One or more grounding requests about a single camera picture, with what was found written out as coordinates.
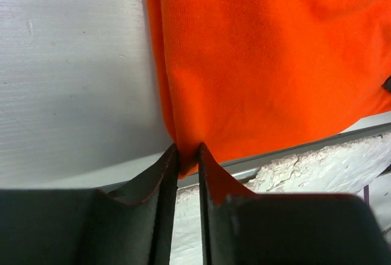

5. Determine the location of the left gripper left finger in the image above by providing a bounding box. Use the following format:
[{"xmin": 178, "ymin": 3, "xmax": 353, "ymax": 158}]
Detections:
[{"xmin": 1, "ymin": 145, "xmax": 179, "ymax": 264}]

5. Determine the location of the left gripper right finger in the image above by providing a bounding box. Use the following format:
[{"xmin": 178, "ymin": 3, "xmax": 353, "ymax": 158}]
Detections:
[{"xmin": 197, "ymin": 144, "xmax": 390, "ymax": 264}]

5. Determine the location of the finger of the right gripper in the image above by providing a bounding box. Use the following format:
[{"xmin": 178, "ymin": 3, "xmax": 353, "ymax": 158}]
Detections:
[{"xmin": 382, "ymin": 76, "xmax": 391, "ymax": 92}]

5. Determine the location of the orange t shirt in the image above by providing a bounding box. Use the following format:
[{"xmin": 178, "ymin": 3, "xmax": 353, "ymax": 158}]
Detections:
[{"xmin": 142, "ymin": 0, "xmax": 391, "ymax": 180}]

